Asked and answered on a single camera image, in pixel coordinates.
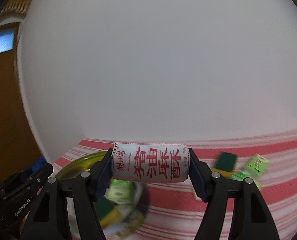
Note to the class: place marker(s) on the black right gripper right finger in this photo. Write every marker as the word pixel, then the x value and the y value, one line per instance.
pixel 251 218

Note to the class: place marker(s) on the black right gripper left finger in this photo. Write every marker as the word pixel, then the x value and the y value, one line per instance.
pixel 48 218

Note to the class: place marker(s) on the green tissue pack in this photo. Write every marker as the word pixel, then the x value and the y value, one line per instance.
pixel 254 168
pixel 120 192

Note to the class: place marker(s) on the white red-lettered snack packet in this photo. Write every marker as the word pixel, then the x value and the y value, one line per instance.
pixel 153 163

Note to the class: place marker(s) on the brown wooden door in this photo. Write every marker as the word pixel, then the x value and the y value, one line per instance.
pixel 18 147

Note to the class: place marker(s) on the yellow green sponge in tin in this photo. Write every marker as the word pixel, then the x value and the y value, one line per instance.
pixel 107 213

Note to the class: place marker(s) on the green yellow scrub sponge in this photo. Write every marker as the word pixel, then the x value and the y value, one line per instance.
pixel 225 164

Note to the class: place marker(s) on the round metal tin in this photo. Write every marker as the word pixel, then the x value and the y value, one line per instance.
pixel 121 210

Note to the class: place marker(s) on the red white striped bedspread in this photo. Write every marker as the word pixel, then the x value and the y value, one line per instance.
pixel 176 213

